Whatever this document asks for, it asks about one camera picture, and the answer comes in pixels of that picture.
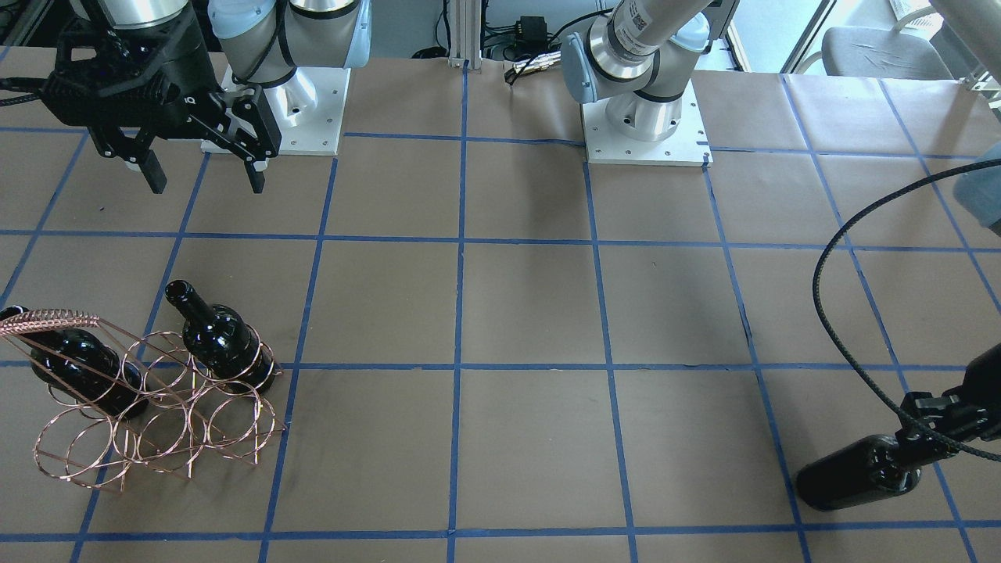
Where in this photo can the grey office chair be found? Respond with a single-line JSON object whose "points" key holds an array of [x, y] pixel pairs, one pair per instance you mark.
{"points": [[876, 53]]}

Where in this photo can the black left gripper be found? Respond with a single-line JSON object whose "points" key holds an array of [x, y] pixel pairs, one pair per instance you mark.
{"points": [[987, 389]]}

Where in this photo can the black power adapter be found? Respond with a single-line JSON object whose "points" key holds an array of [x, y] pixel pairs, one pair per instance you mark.
{"points": [[531, 32]]}

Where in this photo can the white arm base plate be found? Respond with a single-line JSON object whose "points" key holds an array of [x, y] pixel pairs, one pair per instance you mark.
{"points": [[630, 130], [309, 110]]}

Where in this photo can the aluminium frame post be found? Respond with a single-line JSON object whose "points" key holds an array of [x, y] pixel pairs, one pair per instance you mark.
{"points": [[465, 34]]}

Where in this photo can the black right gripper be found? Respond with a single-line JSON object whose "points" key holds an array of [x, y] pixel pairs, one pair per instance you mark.
{"points": [[190, 69]]}

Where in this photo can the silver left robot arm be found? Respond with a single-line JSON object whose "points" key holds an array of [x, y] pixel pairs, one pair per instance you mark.
{"points": [[648, 49]]}

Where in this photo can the dark wine bottle carried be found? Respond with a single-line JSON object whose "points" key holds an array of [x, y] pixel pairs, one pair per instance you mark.
{"points": [[863, 472]]}

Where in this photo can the dark wine bottle slot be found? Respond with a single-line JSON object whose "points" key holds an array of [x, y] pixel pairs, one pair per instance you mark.
{"points": [[79, 364], [221, 340]]}

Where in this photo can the copper wire wine basket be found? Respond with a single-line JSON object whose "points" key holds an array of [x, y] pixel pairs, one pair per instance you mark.
{"points": [[190, 414]]}

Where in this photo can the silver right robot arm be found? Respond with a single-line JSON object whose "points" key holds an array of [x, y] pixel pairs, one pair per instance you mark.
{"points": [[264, 41]]}

